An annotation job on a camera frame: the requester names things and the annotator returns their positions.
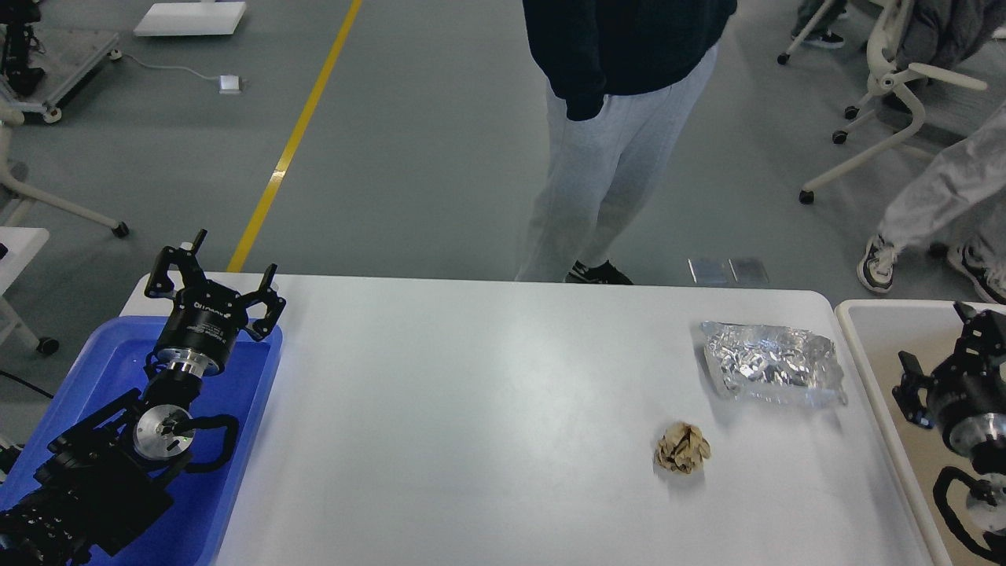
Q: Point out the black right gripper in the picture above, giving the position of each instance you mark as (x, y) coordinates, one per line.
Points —
(967, 408)

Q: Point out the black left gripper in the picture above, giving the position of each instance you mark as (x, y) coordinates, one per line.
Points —
(200, 328)

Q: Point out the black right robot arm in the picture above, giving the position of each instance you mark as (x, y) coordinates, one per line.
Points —
(973, 505)

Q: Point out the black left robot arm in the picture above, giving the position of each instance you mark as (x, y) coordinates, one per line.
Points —
(106, 481)

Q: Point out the beige plastic bin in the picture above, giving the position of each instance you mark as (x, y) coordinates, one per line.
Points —
(876, 330)

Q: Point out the person in white suit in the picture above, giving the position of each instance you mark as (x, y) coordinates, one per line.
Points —
(966, 178)

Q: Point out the crumpled silver foil bag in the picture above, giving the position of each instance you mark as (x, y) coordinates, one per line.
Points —
(773, 363)

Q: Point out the white side table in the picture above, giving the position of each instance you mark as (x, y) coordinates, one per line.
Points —
(19, 247)

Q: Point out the right metal floor plate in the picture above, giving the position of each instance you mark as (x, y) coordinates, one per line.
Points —
(749, 272)

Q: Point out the metal floor plate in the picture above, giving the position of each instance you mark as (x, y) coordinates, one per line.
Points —
(749, 272)
(708, 272)

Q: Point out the left metal floor plate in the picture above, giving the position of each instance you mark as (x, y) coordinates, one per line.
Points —
(708, 272)

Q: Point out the crumpled brown paper ball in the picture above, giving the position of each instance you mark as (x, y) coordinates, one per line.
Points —
(682, 449)

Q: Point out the white flat base board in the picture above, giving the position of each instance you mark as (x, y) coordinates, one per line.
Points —
(199, 18)

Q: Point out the white office chair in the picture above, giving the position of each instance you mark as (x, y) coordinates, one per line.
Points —
(885, 77)

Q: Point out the seated person dark shoe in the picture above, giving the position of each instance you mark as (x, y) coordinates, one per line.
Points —
(820, 34)

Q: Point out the person in dark hoodie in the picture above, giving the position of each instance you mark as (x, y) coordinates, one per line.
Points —
(624, 77)

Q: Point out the white power adapter with cable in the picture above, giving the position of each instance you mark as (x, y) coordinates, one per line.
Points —
(225, 83)

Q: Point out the aluminium frame cart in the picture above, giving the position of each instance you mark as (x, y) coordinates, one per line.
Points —
(41, 67)

